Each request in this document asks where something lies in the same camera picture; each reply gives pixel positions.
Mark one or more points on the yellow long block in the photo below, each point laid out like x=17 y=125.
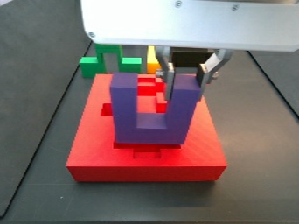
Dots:
x=153 y=63

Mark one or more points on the black L-shaped fixture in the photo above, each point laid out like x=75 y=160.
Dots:
x=187 y=58

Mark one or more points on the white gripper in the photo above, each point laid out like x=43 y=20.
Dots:
x=261 y=25

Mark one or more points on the green stepped block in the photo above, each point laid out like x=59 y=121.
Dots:
x=109 y=61

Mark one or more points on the red puzzle board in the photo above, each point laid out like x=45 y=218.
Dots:
x=101 y=160

